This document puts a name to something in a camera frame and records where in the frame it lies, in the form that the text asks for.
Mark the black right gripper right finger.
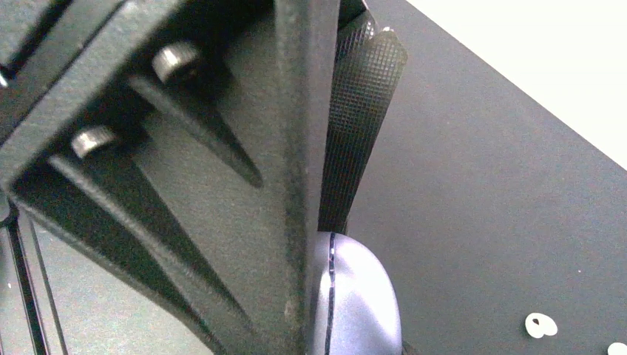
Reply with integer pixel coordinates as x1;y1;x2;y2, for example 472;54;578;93
318;10;407;234

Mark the white ear tip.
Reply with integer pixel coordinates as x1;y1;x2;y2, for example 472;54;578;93
524;313;558;339
607;342;627;355

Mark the white ear tip far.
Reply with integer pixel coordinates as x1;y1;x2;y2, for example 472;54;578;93
607;342;627;355

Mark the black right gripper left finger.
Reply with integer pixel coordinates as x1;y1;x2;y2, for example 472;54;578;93
1;1;341;354

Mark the white ear tip near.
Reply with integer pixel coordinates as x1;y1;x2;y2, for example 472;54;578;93
524;313;558;339

